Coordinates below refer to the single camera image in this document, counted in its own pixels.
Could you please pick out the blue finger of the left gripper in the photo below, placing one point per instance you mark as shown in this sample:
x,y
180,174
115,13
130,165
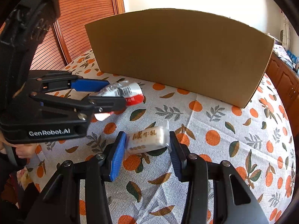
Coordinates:
x,y
53,108
77,82

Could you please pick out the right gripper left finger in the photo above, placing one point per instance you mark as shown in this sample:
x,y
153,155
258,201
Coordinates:
x,y
116,155

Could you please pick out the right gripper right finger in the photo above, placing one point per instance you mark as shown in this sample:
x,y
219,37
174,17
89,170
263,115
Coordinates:
x,y
179,159

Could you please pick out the white nougat candy bar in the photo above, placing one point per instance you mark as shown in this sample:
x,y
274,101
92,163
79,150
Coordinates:
x,y
150,139

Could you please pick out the white red snack packet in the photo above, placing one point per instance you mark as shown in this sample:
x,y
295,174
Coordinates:
x,y
131,91

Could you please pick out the left hand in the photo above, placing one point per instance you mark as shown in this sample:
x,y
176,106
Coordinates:
x,y
22,151

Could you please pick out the wooden louvered wardrobe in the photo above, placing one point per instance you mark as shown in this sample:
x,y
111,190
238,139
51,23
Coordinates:
x,y
67,38

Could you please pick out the orange print bed sheet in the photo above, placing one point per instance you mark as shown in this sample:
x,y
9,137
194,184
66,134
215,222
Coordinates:
x,y
257,140

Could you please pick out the brown cardboard box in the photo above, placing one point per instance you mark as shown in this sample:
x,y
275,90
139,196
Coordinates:
x,y
205,53

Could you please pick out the wooden sideboard cabinet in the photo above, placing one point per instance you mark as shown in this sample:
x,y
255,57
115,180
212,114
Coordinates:
x,y
285,81

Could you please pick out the patterned window curtain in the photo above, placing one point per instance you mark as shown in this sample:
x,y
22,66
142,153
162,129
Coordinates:
x,y
285,32

